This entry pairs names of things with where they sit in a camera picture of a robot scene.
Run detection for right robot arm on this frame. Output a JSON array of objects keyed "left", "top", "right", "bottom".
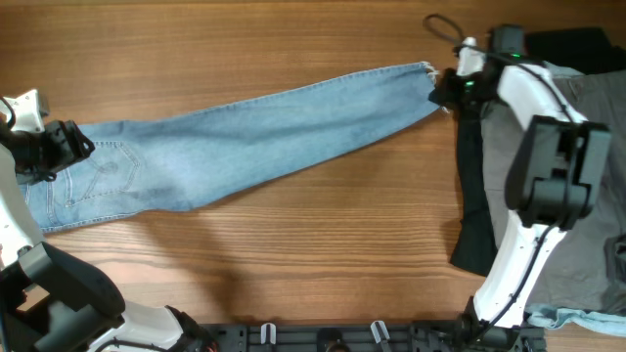
[{"left": 424, "top": 16, "right": 611, "bottom": 351}]

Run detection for grey trousers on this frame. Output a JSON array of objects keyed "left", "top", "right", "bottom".
[{"left": 481, "top": 71, "right": 625, "bottom": 313}]

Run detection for black garment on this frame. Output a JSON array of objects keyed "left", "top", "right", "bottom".
[{"left": 450, "top": 109, "right": 498, "bottom": 277}]

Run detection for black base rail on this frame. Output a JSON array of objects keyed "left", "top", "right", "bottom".
[{"left": 206, "top": 321, "right": 548, "bottom": 352}]

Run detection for dark garment at back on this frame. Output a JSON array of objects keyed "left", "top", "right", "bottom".
[{"left": 525, "top": 27, "right": 625, "bottom": 74}]

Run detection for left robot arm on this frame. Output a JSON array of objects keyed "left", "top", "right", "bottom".
[{"left": 1, "top": 117, "right": 219, "bottom": 352}]

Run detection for light blue jeans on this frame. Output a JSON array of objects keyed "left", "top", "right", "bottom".
[{"left": 21, "top": 62, "right": 436, "bottom": 233}]

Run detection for light blue shirt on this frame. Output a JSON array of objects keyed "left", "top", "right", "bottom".
[{"left": 525, "top": 61, "right": 626, "bottom": 338}]

